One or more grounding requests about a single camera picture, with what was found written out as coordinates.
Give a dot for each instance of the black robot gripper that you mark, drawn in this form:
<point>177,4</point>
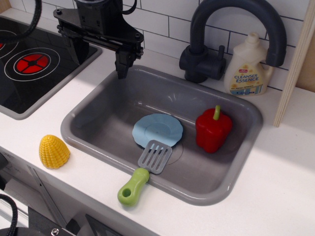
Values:
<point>103,26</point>

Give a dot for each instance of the grey spatula green handle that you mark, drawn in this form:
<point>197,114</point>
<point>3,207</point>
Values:
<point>152,161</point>

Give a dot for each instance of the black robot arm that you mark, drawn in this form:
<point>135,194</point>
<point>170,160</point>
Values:
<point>100,22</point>

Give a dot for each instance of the light blue toy plate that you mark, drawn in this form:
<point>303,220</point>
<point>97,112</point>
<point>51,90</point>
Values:
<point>160,127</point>

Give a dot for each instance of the grey toy sink basin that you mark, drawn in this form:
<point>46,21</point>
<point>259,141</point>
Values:
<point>117,119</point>

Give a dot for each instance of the black toy stove top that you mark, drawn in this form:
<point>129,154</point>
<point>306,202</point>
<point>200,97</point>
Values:
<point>33,70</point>

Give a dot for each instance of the yellow toy corn piece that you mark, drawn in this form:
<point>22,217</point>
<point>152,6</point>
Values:
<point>53,152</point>

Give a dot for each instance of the red toy bell pepper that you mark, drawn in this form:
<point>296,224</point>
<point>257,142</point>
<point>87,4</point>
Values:
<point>212,128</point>

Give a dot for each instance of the cream cleanser essence bottle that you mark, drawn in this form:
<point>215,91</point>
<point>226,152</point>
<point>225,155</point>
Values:
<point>245,75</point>

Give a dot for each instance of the light wooden side panel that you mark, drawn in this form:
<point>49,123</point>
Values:
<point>298,59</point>

